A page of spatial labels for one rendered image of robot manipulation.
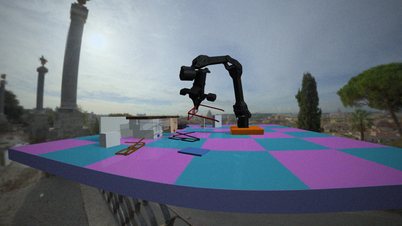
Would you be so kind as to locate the blue flat slab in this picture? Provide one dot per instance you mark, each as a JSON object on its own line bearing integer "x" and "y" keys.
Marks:
{"x": 194, "y": 151}

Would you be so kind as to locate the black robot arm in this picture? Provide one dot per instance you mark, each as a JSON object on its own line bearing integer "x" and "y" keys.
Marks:
{"x": 235, "y": 71}

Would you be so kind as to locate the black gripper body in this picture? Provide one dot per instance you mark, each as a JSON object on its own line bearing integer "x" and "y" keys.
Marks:
{"x": 209, "y": 97}

